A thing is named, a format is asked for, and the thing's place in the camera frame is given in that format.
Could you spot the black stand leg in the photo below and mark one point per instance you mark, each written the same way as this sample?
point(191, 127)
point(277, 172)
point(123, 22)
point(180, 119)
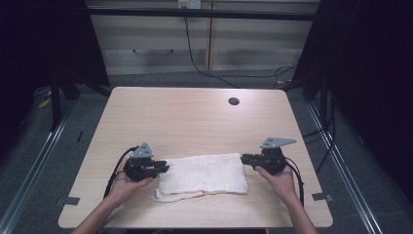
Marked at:
point(55, 107)

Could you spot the metal floor rail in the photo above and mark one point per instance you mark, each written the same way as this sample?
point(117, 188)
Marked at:
point(344, 165)
point(35, 165)

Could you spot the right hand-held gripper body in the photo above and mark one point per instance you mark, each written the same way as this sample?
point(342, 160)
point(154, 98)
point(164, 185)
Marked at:
point(274, 159)

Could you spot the yellow floor tape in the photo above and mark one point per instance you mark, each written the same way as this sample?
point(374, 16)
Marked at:
point(45, 103)

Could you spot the round black table grommet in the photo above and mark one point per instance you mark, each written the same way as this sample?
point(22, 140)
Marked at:
point(233, 101)

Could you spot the person's left hand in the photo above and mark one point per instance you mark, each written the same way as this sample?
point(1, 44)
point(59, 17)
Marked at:
point(130, 188)

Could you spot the white towel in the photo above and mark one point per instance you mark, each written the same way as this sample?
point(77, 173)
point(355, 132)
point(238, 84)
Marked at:
point(204, 175)

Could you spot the white wall power outlet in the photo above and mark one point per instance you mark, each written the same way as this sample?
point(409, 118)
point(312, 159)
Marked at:
point(190, 4)

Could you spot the small black floor strip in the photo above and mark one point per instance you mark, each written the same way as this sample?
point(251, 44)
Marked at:
point(80, 136)

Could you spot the black curtain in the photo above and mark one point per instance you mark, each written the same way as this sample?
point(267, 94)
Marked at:
point(373, 81)
point(39, 48)

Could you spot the person's right hand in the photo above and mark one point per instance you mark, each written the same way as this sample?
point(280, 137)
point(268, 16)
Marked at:
point(281, 185)

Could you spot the grey tape strip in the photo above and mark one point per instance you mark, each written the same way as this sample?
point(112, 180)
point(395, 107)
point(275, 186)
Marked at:
point(68, 201)
point(323, 197)

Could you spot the black horizontal frame bar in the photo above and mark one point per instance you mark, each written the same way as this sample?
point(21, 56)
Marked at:
point(201, 13)

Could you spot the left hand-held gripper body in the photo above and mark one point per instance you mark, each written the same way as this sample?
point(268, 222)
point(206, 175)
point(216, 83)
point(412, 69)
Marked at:
point(139, 169)

